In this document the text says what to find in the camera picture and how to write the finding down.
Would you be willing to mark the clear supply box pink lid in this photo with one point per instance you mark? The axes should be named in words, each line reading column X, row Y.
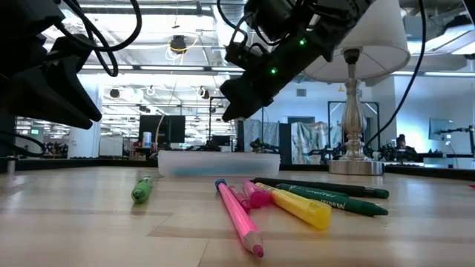
column 219, row 163

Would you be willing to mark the patterned curtain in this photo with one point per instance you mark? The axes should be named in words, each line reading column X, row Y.
column 311, row 141

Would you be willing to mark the long ceiling light bar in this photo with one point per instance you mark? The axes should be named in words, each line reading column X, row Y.
column 167, row 68

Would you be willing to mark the silver ceiling duct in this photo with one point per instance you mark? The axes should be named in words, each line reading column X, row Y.
column 222, row 41

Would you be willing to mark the black cabinet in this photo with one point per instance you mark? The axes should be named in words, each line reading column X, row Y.
column 7, row 137

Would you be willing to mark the pink highlighter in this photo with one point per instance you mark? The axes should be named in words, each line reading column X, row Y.
column 257, row 195

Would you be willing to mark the pink pencil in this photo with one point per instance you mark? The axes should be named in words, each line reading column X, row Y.
column 239, row 219

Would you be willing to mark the black scale pen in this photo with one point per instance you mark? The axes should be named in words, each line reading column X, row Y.
column 356, row 190

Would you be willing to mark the black ceiling device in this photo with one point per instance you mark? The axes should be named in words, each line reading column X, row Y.
column 178, row 43

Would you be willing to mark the black frame rig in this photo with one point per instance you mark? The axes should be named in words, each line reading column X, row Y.
column 371, row 102
column 210, row 126

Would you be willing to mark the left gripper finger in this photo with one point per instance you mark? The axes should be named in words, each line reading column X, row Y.
column 37, row 92
column 70, row 66

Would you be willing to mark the yellow highlighter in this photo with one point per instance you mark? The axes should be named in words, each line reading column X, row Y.
column 300, row 207

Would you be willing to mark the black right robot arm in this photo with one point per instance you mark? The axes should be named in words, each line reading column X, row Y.
column 334, row 18

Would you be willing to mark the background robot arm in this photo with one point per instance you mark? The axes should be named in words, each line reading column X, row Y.
column 261, row 145

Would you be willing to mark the white cylinder container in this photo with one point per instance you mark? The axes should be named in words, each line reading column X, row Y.
column 147, row 140

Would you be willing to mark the grey monitor on arm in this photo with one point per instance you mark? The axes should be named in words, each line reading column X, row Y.
column 441, row 128

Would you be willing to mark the black monitor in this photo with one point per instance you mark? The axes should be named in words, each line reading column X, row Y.
column 163, row 130

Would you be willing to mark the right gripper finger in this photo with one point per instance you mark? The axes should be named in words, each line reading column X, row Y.
column 248, row 89
column 241, row 108

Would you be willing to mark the dark green marker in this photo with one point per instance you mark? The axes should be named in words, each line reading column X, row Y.
column 352, row 205

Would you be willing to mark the person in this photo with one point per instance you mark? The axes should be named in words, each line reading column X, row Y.
column 401, row 142

